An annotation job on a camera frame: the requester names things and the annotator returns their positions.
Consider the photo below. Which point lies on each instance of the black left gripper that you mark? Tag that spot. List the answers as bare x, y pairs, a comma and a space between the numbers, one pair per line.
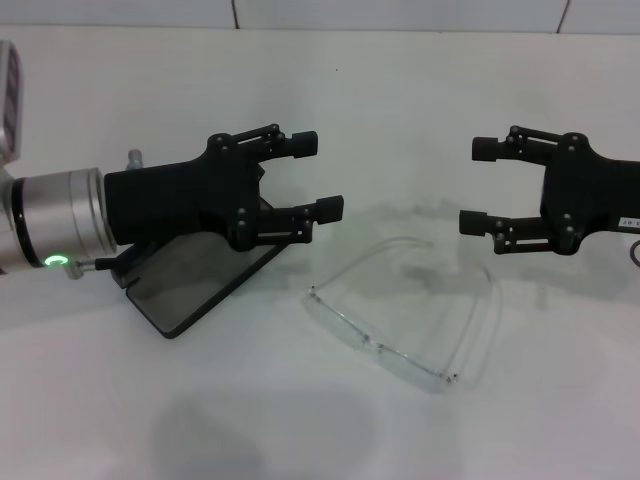
165, 200

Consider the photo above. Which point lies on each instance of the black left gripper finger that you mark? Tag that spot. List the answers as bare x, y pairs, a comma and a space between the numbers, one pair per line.
327, 209

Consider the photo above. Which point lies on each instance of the black glasses case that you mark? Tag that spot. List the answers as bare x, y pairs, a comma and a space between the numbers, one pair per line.
200, 285

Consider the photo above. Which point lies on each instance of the clear white rimless glasses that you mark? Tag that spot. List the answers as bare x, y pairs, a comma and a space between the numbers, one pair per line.
400, 358

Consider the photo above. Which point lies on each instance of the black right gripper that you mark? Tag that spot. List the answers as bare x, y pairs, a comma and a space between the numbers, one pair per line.
585, 195

